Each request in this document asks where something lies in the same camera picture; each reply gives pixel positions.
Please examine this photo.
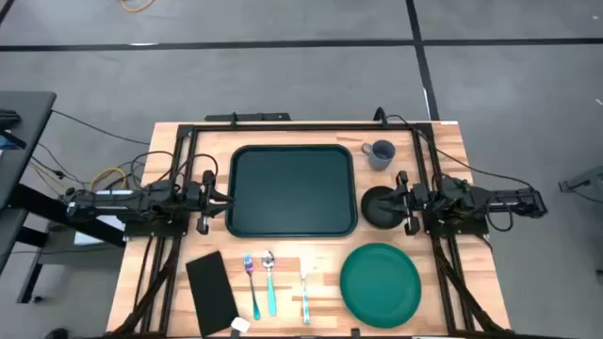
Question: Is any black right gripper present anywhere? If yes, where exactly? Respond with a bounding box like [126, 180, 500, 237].
[374, 169, 430, 236]

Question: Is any black bowl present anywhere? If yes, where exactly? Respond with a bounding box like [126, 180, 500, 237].
[360, 185, 412, 231]

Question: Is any white tag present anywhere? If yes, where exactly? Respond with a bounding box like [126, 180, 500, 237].
[229, 316, 252, 335]

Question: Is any black aluminium frame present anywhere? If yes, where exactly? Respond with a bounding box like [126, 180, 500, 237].
[111, 121, 515, 339]

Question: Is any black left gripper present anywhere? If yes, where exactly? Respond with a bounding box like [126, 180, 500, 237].
[182, 169, 236, 235]

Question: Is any green plate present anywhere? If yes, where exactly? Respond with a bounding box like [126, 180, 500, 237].
[338, 242, 423, 330]

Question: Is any silver spoon teal handle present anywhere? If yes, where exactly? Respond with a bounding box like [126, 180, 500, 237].
[261, 250, 278, 317]

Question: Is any grey mug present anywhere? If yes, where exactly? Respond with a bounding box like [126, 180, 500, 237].
[360, 138, 398, 172]

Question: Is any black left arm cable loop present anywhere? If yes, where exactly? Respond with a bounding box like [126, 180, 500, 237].
[129, 150, 220, 190]

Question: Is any yellow cable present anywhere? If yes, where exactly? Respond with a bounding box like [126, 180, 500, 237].
[120, 0, 157, 14]
[89, 166, 130, 192]

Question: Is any grey furniture leg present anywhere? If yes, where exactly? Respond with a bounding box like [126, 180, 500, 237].
[558, 164, 603, 204]

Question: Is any iridescent fork teal handle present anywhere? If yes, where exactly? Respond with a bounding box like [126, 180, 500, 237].
[241, 254, 262, 322]

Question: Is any knife white teal handle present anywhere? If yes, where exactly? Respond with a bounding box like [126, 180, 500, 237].
[299, 267, 313, 326]

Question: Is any thin black desk cable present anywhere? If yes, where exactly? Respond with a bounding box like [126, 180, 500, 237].
[50, 108, 152, 147]

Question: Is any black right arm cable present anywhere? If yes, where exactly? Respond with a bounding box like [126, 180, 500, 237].
[373, 105, 537, 192]

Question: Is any black cloth napkin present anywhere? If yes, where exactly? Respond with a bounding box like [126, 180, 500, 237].
[184, 250, 241, 339]

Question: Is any black flat bar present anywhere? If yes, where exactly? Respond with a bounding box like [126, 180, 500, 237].
[204, 111, 293, 123]

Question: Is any dark grey desk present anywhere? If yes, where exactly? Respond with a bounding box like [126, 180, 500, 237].
[0, 90, 127, 305]

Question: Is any dark green plastic tray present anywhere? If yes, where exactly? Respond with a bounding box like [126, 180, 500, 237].
[224, 143, 359, 239]

